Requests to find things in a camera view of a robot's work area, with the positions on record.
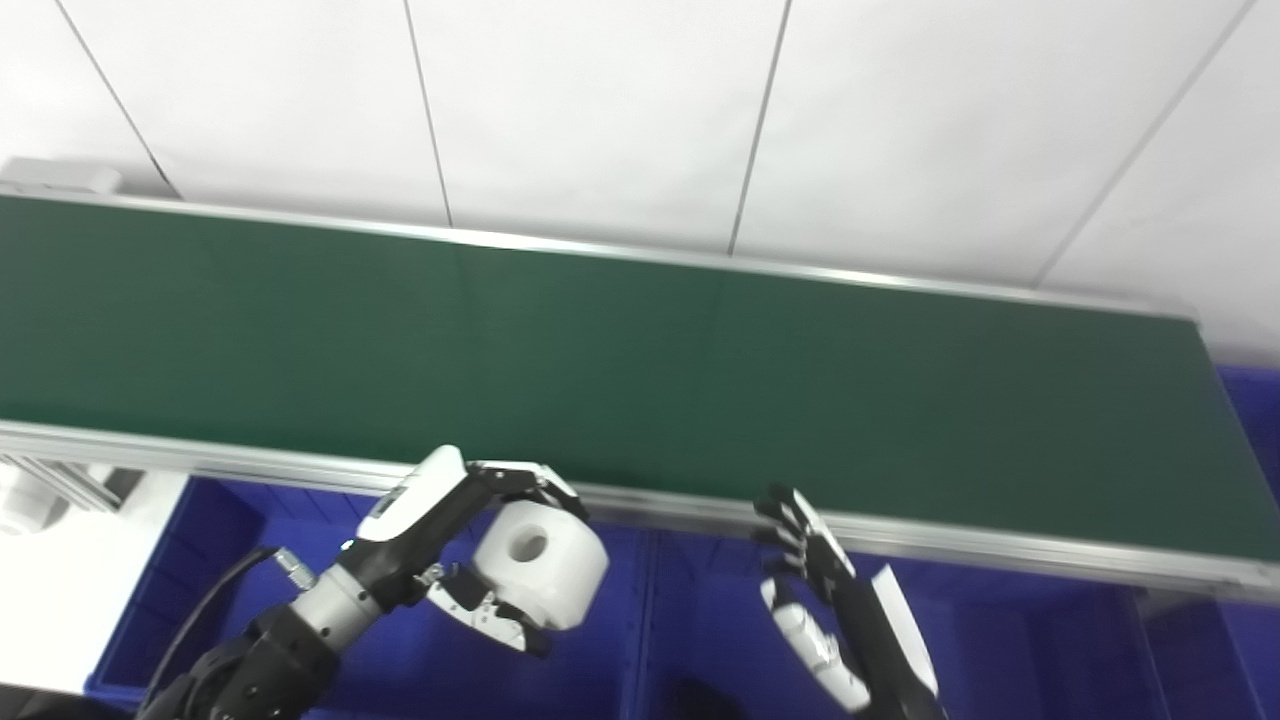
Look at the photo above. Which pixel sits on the white round fixture under conveyor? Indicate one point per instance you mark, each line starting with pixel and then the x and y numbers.
pixel 25 505

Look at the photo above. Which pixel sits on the aluminium conveyor leg profile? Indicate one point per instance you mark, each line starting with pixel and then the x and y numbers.
pixel 70 482

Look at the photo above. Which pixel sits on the white cylindrical plastic part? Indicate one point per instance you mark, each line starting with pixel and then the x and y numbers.
pixel 555 570

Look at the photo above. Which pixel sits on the green conveyor belt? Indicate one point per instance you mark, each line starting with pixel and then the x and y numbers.
pixel 640 370
pixel 1000 548

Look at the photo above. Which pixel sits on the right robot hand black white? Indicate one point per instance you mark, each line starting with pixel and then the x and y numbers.
pixel 870 640

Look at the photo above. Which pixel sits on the blue plastic bin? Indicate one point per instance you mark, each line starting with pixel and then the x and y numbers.
pixel 1255 400
pixel 200 570
pixel 1030 640

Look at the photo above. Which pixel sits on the white box behind conveyor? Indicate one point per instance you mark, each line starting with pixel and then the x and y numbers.
pixel 60 176

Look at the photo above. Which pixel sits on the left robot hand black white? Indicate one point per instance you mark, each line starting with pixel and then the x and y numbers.
pixel 415 530

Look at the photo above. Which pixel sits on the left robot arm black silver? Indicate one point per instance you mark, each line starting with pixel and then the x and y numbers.
pixel 280 655

